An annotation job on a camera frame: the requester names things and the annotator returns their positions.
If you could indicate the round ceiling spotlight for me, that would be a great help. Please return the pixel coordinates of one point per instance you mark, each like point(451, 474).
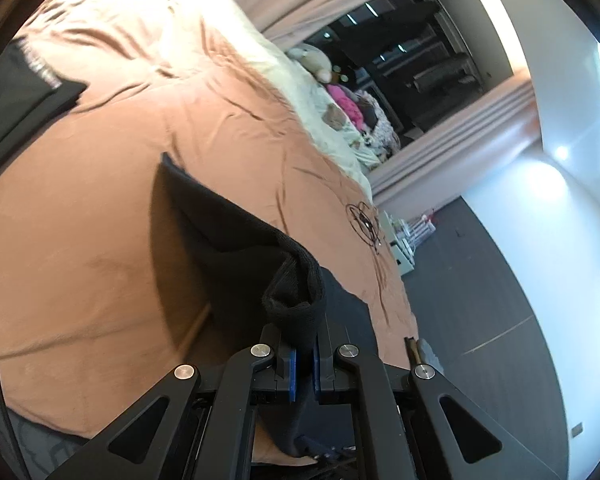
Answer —
point(561, 152)

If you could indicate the black knit garment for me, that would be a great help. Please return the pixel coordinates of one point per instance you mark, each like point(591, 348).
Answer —
point(220, 240)

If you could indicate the pink clothes pile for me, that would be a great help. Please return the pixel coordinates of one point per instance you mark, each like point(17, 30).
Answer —
point(345, 102)

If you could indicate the white storage box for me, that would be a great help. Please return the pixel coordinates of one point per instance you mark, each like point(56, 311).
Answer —
point(397, 255)

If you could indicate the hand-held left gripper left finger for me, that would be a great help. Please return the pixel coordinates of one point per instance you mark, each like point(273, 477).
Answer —
point(293, 375)

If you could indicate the grey patterned bed sheet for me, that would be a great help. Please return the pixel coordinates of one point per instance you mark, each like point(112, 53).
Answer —
point(40, 442)

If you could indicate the patterned clothes pile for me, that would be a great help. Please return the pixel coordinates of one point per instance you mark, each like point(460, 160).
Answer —
point(377, 125)

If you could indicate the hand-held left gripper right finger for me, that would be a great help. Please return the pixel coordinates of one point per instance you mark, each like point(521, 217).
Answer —
point(317, 375)

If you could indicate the brown blanket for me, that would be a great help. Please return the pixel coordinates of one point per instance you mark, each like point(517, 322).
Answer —
point(105, 210)

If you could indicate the cream bear print duvet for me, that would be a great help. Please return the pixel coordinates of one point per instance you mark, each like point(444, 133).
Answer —
point(290, 90)

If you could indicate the red striped gift bag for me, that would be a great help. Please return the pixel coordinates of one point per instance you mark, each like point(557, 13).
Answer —
point(422, 225)

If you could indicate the beige plush toy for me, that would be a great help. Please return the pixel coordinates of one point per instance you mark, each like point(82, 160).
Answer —
point(312, 62)

